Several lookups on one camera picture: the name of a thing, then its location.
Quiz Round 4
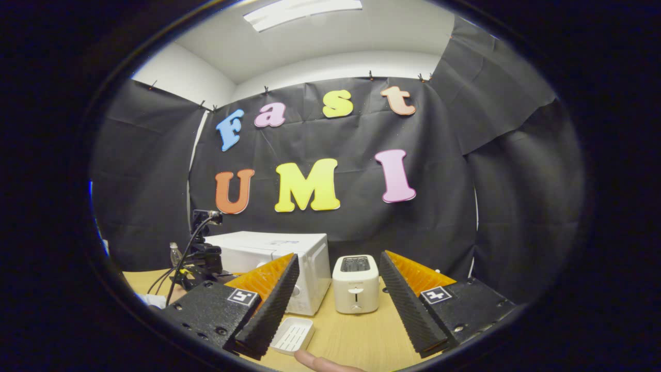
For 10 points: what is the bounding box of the long ceiling light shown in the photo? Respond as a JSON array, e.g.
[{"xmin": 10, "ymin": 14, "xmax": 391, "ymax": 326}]
[{"xmin": 243, "ymin": 0, "xmax": 363, "ymax": 33}]

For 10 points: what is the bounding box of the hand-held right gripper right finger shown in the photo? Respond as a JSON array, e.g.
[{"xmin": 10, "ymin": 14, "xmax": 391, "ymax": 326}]
[{"xmin": 379, "ymin": 250, "xmax": 517, "ymax": 359}]

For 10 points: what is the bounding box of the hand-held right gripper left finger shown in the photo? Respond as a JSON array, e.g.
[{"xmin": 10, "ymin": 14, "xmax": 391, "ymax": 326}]
[{"xmin": 160, "ymin": 252, "xmax": 300, "ymax": 361}]

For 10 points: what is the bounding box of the white rectangular tray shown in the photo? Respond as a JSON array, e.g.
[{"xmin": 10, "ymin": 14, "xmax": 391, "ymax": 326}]
[{"xmin": 270, "ymin": 317, "xmax": 314, "ymax": 356}]

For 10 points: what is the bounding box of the white toaster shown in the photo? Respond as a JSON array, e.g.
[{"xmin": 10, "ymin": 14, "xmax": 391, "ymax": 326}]
[{"xmin": 332, "ymin": 254, "xmax": 381, "ymax": 315}]

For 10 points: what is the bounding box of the black backdrop cloth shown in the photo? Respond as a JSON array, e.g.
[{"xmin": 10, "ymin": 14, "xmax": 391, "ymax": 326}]
[{"xmin": 90, "ymin": 15, "xmax": 587, "ymax": 305}]

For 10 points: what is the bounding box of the white microwave oven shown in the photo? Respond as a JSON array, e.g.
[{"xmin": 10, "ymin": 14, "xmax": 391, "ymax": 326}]
[{"xmin": 206, "ymin": 231, "xmax": 332, "ymax": 317}]

